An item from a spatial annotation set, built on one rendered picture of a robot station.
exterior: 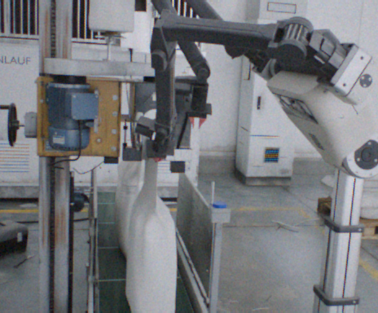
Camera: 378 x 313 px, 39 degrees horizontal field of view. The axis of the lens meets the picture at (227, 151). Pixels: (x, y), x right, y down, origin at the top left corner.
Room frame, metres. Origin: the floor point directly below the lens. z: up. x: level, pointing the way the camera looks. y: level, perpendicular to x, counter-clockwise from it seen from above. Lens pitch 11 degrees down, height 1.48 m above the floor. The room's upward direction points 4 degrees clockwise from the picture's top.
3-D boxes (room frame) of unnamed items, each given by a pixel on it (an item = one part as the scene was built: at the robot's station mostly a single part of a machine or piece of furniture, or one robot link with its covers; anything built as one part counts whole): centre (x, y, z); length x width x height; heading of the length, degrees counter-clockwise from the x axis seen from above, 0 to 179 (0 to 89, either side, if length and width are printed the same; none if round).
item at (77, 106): (1.89, 0.53, 1.25); 0.10 x 0.08 x 0.12; 130
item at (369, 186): (4.73, -1.30, 0.44); 0.66 x 0.42 x 0.14; 9
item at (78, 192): (3.73, 1.05, 0.35); 0.30 x 0.15 x 0.15; 15
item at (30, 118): (2.14, 0.81, 1.14); 0.11 x 0.06 x 0.11; 15
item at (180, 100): (2.33, 0.31, 1.21); 0.30 x 0.25 x 0.30; 15
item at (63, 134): (1.97, 0.60, 1.21); 0.15 x 0.15 x 0.25
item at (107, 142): (2.21, 0.63, 1.18); 0.34 x 0.25 x 0.31; 105
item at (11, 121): (2.12, 0.88, 1.13); 0.18 x 0.11 x 0.18; 15
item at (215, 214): (2.15, 0.02, 0.81); 0.08 x 0.08 x 0.06; 15
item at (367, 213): (4.71, -1.29, 0.20); 0.66 x 0.44 x 0.12; 15
